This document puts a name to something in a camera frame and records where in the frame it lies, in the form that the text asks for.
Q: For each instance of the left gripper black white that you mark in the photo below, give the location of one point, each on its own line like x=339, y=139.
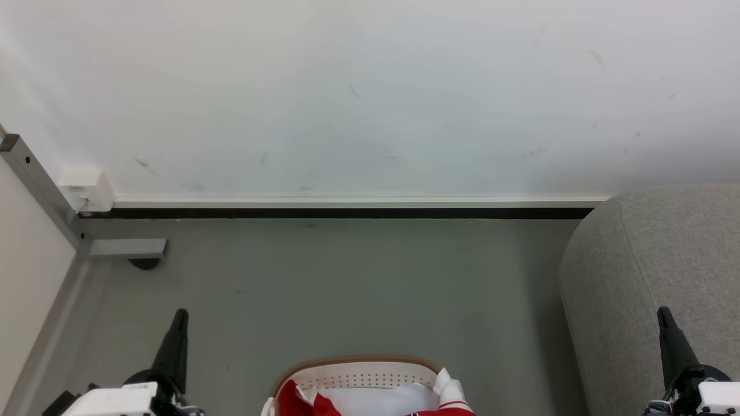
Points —
x=115, y=401

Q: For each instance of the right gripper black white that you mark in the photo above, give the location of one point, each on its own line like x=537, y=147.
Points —
x=714, y=393

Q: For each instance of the red and white garment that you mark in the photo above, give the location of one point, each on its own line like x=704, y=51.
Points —
x=300, y=401

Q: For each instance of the grey fabric sofa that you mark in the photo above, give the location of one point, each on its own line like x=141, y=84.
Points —
x=653, y=277

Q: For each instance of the black round foot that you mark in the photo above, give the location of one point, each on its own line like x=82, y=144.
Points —
x=144, y=264

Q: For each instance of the grey metal foot bar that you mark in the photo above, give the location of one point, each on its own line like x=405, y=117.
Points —
x=127, y=248

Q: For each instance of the white partition panel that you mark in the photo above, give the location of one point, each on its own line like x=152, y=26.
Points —
x=29, y=260

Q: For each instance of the white laundry basket brown rim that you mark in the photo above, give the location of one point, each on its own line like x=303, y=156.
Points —
x=358, y=372

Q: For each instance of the white baseboard strip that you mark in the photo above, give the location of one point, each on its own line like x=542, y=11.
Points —
x=347, y=202

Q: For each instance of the grey aluminium frame rail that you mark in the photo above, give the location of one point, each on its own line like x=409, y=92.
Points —
x=63, y=323

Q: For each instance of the white wall junction box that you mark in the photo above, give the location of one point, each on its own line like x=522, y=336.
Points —
x=89, y=188

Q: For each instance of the grey aluminium frame post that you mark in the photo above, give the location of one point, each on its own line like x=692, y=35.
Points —
x=40, y=185

